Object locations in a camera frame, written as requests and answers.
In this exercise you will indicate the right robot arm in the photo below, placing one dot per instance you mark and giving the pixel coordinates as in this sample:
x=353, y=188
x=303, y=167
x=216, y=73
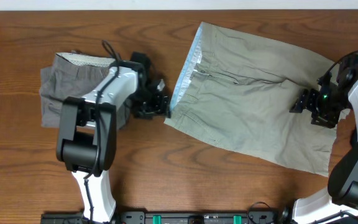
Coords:
x=338, y=202

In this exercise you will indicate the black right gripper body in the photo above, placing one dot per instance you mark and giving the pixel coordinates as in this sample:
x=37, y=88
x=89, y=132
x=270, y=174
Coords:
x=326, y=108

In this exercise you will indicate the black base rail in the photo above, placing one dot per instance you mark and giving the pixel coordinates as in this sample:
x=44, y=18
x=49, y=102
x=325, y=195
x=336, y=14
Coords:
x=138, y=217

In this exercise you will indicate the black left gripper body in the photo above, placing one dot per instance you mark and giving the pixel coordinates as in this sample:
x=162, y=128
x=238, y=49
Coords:
x=145, y=104

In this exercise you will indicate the folded dark grey shorts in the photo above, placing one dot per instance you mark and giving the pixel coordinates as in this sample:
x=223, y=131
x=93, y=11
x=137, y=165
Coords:
x=71, y=74

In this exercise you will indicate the light khaki green pants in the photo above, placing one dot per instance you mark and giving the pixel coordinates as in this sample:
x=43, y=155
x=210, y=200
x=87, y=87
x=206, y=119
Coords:
x=235, y=92

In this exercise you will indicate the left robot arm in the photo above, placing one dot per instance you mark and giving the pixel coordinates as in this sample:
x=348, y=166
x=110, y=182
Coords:
x=87, y=137

